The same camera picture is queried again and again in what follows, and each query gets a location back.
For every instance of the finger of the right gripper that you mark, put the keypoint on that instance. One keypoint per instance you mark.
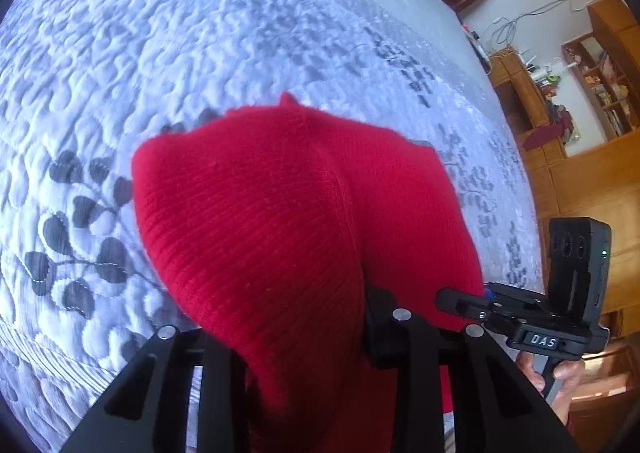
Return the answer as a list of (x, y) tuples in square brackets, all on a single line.
[(464, 305), (493, 290)]

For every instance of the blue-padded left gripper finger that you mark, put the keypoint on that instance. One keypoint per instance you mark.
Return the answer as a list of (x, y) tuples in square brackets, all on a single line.
[(379, 332)]

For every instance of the red knit sweater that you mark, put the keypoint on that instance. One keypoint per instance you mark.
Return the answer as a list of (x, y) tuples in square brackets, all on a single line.
[(267, 224)]

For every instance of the wooden desk cabinet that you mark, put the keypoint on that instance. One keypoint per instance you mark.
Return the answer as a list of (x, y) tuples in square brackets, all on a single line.
[(602, 183)]

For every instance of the wooden wall shelf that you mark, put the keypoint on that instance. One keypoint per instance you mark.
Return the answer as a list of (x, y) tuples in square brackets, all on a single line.
[(606, 62)]

